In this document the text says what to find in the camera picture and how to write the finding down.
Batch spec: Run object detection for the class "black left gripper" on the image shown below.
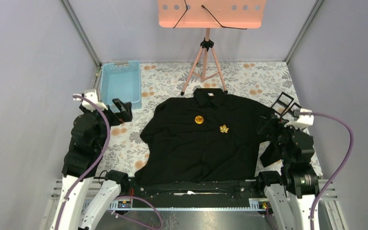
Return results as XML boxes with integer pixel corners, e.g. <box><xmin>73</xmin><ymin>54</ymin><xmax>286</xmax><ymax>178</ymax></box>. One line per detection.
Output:
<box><xmin>82</xmin><ymin>97</ymin><xmax>133</xmax><ymax>149</ymax></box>

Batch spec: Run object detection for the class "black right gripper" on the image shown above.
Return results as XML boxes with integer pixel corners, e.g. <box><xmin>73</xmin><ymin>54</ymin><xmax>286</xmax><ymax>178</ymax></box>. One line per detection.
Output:
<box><xmin>257</xmin><ymin>113</ymin><xmax>305</xmax><ymax>164</ymax></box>

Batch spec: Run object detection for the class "gold leaf brooch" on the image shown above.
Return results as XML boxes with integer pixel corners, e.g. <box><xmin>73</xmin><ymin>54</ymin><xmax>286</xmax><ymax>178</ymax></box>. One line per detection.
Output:
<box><xmin>219</xmin><ymin>125</ymin><xmax>229</xmax><ymax>133</ymax></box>

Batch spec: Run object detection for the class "black shirt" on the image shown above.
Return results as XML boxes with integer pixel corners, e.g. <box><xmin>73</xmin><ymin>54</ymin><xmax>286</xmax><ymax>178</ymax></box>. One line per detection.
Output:
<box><xmin>135</xmin><ymin>88</ymin><xmax>275</xmax><ymax>185</ymax></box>

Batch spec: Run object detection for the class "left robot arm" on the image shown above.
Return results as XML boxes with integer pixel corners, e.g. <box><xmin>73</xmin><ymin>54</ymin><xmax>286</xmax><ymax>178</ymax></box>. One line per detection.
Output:
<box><xmin>50</xmin><ymin>99</ymin><xmax>133</xmax><ymax>230</ymax></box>

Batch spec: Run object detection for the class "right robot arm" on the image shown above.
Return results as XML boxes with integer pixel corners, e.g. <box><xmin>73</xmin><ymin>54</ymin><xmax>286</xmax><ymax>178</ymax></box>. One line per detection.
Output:
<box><xmin>255</xmin><ymin>115</ymin><xmax>319</xmax><ymax>230</ymax></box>

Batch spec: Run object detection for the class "black brooch display tray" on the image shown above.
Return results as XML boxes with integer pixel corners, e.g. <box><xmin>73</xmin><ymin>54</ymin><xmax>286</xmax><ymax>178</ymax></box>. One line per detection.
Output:
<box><xmin>270</xmin><ymin>92</ymin><xmax>302</xmax><ymax>118</ymax></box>

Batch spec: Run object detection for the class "light blue plastic basket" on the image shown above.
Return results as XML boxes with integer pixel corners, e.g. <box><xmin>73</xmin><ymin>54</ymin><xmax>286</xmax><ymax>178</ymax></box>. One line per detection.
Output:
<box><xmin>100</xmin><ymin>60</ymin><xmax>142</xmax><ymax>113</ymax></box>

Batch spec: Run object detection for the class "floral table mat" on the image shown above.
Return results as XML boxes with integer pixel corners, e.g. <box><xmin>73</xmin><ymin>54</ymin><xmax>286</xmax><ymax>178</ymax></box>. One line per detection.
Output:
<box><xmin>96</xmin><ymin>62</ymin><xmax>299</xmax><ymax>176</ymax></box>

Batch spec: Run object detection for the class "pink music stand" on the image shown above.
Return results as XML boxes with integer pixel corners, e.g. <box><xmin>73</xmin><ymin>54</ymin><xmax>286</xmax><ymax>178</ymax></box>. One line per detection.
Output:
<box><xmin>157</xmin><ymin>0</ymin><xmax>266</xmax><ymax>95</ymax></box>

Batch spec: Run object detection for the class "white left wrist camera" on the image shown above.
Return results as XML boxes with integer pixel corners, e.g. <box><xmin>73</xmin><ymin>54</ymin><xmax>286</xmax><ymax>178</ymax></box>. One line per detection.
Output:
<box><xmin>73</xmin><ymin>89</ymin><xmax>108</xmax><ymax>111</ymax></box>

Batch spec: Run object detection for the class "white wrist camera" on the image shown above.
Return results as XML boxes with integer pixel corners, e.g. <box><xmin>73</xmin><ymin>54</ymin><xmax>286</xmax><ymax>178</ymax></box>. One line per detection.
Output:
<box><xmin>73</xmin><ymin>89</ymin><xmax>108</xmax><ymax>111</ymax></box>
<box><xmin>284</xmin><ymin>108</ymin><xmax>314</xmax><ymax>130</ymax></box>

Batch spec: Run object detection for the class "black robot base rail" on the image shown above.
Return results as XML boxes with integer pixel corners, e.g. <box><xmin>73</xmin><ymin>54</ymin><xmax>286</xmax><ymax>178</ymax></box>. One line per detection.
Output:
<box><xmin>100</xmin><ymin>176</ymin><xmax>288</xmax><ymax>210</ymax></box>

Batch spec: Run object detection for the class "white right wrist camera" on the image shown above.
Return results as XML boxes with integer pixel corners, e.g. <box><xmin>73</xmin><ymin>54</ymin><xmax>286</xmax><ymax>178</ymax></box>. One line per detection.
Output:
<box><xmin>284</xmin><ymin>108</ymin><xmax>314</xmax><ymax>130</ymax></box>

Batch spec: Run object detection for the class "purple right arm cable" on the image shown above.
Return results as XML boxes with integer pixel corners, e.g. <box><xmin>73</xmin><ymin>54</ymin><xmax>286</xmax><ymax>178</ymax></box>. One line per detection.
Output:
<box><xmin>298</xmin><ymin>112</ymin><xmax>355</xmax><ymax>230</ymax></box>

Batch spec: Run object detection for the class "aluminium frame rail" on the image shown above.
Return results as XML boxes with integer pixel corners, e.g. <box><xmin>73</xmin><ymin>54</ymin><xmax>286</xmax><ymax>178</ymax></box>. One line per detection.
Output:
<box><xmin>60</xmin><ymin>0</ymin><xmax>102</xmax><ymax>68</ymax></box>

